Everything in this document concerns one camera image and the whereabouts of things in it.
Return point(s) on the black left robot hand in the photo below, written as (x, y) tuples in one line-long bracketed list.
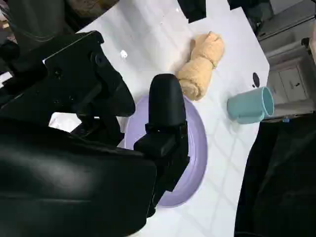
[(193, 10)]

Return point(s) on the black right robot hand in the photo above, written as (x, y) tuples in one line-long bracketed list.
[(61, 172)]

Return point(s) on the beige towel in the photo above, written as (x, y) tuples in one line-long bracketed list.
[(197, 74)]

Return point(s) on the pale green mug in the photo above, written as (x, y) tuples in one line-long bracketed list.
[(244, 108)]

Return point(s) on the white workshop cabinet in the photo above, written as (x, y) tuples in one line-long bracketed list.
[(291, 84)]

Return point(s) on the lilac plate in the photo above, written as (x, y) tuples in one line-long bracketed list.
[(195, 148)]

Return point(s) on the small blue clip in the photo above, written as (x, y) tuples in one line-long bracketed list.
[(286, 120)]

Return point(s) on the black backdrop cloth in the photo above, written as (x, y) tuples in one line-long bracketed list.
[(284, 185)]

